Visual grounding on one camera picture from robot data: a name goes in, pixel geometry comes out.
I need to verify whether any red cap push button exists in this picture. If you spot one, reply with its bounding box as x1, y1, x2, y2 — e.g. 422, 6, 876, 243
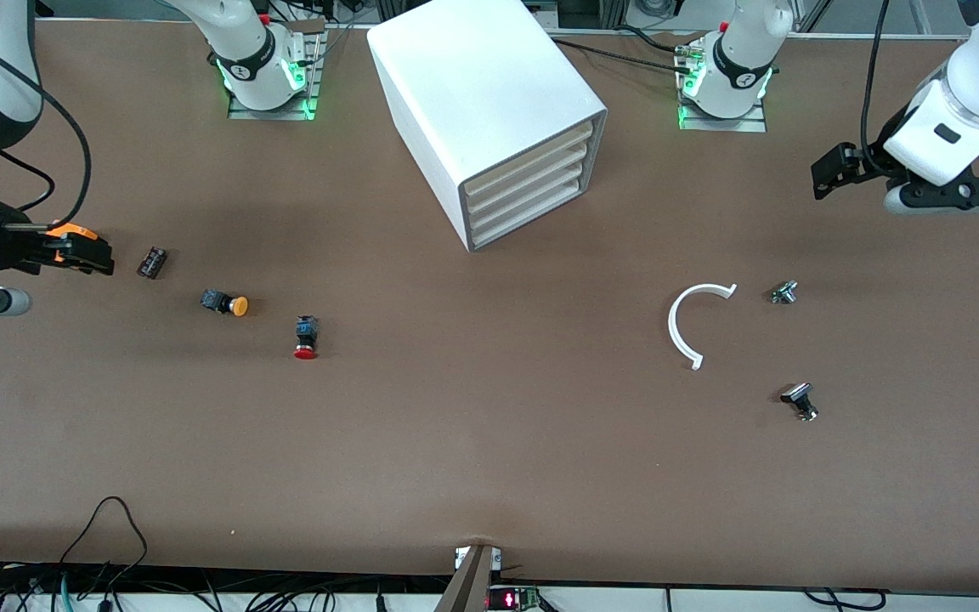
292, 315, 320, 360

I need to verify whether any orange cap push button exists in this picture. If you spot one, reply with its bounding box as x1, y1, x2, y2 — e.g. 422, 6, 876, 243
201, 289, 250, 318

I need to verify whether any orange box with hole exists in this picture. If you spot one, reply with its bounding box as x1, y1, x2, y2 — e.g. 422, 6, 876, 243
43, 221, 101, 263

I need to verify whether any white curved plastic piece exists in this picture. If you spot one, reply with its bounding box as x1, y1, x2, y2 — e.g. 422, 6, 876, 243
668, 283, 738, 371

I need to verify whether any aluminium profile bar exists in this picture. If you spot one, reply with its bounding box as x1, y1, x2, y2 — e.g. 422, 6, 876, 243
434, 544, 499, 612

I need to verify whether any small red display module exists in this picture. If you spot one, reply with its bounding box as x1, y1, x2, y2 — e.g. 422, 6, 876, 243
487, 585, 541, 611

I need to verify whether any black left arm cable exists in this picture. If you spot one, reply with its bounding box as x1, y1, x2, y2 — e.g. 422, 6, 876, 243
859, 0, 891, 156

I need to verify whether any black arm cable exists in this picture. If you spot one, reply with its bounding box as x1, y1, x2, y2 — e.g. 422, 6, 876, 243
0, 30, 93, 230
859, 0, 891, 156

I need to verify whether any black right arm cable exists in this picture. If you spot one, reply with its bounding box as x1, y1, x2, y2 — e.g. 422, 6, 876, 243
0, 30, 93, 230

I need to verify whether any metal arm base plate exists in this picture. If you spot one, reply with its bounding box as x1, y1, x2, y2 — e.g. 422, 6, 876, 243
678, 42, 767, 133
228, 30, 326, 122

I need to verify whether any black knob switch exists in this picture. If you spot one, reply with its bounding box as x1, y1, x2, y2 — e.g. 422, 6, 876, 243
780, 382, 820, 422

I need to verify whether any black cable on table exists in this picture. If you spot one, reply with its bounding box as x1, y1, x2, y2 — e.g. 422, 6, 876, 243
551, 24, 703, 77

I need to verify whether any black looped cable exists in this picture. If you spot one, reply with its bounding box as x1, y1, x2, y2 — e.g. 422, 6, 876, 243
60, 497, 150, 587

